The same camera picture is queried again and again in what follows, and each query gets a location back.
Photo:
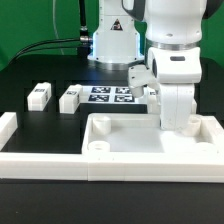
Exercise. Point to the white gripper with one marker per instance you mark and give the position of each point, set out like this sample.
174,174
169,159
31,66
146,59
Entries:
175,100

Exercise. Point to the white desk top tray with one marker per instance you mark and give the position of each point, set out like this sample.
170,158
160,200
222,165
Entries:
141,133

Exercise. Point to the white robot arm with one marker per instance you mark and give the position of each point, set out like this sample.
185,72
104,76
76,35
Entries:
158,42

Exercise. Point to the fiducial marker sheet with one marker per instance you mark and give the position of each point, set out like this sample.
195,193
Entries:
109,95

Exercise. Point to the white U-shaped fence wall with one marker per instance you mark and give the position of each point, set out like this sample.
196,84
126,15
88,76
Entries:
106,166

